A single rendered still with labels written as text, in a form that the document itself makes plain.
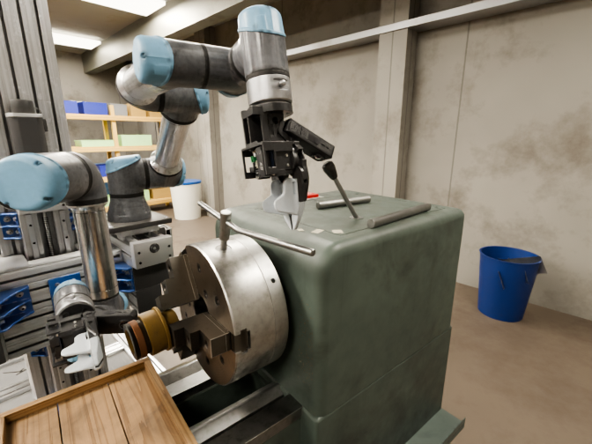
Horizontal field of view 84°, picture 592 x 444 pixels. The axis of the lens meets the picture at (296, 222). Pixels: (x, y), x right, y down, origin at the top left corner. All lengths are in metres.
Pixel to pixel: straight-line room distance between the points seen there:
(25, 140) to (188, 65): 0.82
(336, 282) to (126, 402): 0.55
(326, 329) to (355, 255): 0.16
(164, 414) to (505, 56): 3.43
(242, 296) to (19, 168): 0.51
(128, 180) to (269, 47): 0.86
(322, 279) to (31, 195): 0.61
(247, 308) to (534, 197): 3.08
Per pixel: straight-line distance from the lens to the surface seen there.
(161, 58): 0.62
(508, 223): 3.56
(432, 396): 1.30
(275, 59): 0.58
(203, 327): 0.70
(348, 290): 0.71
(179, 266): 0.77
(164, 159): 1.26
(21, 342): 1.37
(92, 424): 0.90
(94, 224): 1.00
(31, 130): 1.35
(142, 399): 0.91
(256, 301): 0.66
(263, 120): 0.56
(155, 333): 0.72
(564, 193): 3.46
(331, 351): 0.75
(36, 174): 0.85
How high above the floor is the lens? 1.46
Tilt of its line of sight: 15 degrees down
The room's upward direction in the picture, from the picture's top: straight up
